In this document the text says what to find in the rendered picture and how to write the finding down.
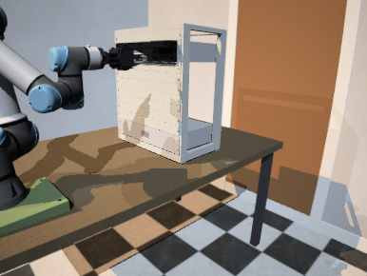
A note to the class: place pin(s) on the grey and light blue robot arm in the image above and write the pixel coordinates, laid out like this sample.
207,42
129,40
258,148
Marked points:
18,135

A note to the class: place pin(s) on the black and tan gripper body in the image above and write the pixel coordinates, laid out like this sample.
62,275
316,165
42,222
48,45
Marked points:
125,55

